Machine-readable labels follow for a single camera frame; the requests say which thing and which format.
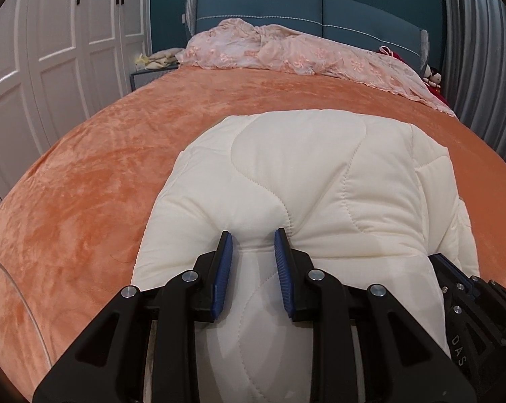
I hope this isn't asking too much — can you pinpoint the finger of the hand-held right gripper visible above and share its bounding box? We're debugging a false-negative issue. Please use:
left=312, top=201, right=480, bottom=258
left=427, top=253, right=506, bottom=384
left=467, top=276, right=506, bottom=362

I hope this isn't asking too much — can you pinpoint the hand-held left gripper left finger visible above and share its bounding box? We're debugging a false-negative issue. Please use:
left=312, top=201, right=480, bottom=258
left=32, top=230, right=234, bottom=403

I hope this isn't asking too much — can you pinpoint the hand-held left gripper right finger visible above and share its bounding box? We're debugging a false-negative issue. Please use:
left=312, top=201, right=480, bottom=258
left=274, top=227, right=477, bottom=403

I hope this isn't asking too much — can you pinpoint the cream quilted jacket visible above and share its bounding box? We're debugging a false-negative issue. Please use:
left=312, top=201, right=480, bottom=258
left=131, top=109, right=480, bottom=403

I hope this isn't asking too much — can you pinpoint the orange plush bed blanket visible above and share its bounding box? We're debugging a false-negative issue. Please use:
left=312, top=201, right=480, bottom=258
left=0, top=65, right=506, bottom=403

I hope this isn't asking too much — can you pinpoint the blue nightstand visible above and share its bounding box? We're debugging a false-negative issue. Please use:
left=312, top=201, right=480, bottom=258
left=130, top=69, right=179, bottom=93

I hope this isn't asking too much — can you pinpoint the pink floral quilt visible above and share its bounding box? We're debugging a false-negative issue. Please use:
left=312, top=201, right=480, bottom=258
left=175, top=19, right=457, bottom=117

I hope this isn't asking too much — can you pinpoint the beige cloth pile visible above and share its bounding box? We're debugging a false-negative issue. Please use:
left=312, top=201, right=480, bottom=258
left=135, top=48, right=185, bottom=71

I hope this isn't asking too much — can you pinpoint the plush doll toy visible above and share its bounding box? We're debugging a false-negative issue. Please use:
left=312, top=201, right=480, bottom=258
left=423, top=66, right=445, bottom=91

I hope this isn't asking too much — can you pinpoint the grey curtain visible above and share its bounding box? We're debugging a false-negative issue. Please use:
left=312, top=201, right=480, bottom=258
left=440, top=0, right=506, bottom=164

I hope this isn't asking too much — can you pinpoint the blue upholstered headboard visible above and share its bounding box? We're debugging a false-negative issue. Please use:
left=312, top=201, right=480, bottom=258
left=186, top=0, right=430, bottom=76

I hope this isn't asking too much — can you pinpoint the white panelled wardrobe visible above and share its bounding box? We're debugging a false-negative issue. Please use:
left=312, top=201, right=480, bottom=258
left=0, top=0, right=153, bottom=215

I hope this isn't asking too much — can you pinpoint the white cable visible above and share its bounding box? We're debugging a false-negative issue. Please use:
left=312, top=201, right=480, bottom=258
left=0, top=252, right=54, bottom=370

